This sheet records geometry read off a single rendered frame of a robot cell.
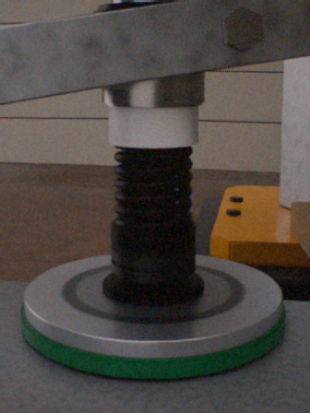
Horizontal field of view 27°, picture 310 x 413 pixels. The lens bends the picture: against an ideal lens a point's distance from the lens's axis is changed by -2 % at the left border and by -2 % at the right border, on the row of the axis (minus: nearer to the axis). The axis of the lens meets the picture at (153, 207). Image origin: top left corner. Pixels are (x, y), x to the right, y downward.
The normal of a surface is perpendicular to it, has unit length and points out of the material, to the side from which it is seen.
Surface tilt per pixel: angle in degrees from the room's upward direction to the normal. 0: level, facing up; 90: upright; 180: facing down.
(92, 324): 0
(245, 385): 0
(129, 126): 90
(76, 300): 0
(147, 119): 90
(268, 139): 90
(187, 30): 90
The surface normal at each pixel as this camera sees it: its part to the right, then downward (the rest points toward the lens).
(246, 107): -0.24, 0.22
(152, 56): 0.14, 0.22
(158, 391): 0.00, -0.98
